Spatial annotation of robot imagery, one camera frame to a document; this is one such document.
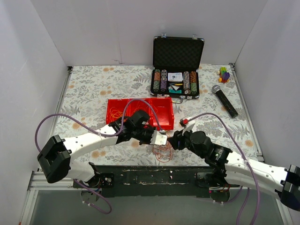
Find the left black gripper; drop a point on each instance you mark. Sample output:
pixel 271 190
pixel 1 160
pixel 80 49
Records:
pixel 147 136

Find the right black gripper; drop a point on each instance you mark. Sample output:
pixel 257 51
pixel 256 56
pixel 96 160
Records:
pixel 177 143

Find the red plastic compartment bin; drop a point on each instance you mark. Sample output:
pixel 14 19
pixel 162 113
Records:
pixel 160 111

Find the orange rubber band tangle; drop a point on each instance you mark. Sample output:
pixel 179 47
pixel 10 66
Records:
pixel 164 153

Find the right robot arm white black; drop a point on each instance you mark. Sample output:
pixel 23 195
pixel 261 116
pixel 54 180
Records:
pixel 230 168

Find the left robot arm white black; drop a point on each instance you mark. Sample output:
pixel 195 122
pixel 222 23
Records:
pixel 58 158

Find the black handheld microphone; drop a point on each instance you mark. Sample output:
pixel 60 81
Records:
pixel 224 100

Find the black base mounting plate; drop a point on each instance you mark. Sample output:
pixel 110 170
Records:
pixel 124 181

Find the white playing card box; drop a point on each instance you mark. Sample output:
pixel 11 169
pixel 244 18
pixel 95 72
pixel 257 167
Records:
pixel 175 77

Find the black poker chip case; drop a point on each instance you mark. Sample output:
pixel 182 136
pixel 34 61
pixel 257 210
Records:
pixel 172 55

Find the colourful toy block train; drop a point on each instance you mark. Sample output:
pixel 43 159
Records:
pixel 224 75

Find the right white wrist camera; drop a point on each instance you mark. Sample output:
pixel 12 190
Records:
pixel 187 123

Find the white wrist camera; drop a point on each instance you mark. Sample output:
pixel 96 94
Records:
pixel 187 123
pixel 159 138

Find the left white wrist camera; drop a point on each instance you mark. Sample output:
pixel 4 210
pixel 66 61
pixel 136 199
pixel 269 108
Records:
pixel 159 138

